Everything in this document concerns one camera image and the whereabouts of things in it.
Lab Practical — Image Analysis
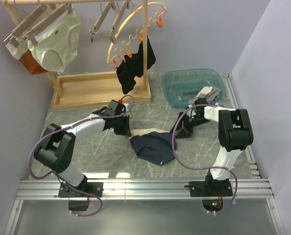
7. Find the beige hanging clip hanger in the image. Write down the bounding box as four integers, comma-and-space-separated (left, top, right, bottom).
89, 1, 116, 44

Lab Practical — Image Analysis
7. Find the beige clip hanger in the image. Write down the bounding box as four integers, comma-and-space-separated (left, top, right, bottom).
89, 1, 116, 44
100, 103, 133, 118

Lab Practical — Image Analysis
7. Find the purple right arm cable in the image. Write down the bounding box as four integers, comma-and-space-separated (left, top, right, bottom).
171, 103, 238, 214

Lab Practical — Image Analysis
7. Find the beige hanger holding underwear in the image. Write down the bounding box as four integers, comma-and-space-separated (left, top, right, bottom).
25, 3, 73, 46

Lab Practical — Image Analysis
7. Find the navy underwear cream waistband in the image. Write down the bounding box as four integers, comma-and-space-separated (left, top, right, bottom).
129, 128, 175, 165

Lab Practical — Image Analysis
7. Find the grey and pink underwear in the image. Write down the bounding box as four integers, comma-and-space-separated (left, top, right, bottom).
188, 86, 221, 105

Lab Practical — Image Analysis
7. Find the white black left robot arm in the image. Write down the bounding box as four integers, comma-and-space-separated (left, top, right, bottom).
31, 104, 131, 197

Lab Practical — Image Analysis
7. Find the wooden rack top bar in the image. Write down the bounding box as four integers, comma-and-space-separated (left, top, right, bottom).
3, 0, 134, 6

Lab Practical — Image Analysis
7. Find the teal plastic basin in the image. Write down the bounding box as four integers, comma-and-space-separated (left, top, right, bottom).
162, 69, 226, 108

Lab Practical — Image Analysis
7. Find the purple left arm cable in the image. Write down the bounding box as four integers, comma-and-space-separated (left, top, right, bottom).
28, 94, 135, 217

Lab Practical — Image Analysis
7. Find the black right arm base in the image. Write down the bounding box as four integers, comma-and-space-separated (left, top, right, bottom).
185, 181, 233, 197

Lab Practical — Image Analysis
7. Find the orange cream hanging underwear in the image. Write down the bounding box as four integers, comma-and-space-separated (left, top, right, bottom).
6, 40, 48, 75

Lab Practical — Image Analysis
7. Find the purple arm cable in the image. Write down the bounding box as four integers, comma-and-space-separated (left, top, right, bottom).
28, 94, 135, 217
171, 103, 238, 214

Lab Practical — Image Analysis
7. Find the beige hanger far left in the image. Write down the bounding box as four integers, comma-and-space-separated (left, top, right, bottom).
3, 4, 49, 47

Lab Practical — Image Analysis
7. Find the aluminium mounting rail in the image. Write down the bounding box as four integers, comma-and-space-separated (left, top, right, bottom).
15, 178, 274, 200

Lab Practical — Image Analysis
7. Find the wooden rack right post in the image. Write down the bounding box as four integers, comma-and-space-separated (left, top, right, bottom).
142, 0, 148, 91

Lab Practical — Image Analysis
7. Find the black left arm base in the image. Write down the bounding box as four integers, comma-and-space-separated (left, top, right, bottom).
58, 182, 103, 198

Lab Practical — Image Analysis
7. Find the yellow curved clip hanger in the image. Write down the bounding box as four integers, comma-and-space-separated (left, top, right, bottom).
106, 0, 166, 69

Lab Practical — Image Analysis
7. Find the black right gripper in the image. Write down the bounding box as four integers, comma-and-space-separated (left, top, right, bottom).
170, 112, 211, 139

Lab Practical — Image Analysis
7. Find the cream white hanging underwear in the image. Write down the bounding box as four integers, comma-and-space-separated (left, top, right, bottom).
27, 7, 81, 73

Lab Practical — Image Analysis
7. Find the wooden rack base tray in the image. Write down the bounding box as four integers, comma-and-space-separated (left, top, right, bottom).
51, 70, 152, 111

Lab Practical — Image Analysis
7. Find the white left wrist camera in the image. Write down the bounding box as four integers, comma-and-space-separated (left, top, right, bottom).
105, 99, 126, 116

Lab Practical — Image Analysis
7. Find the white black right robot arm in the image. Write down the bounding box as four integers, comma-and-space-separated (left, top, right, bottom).
170, 98, 254, 197

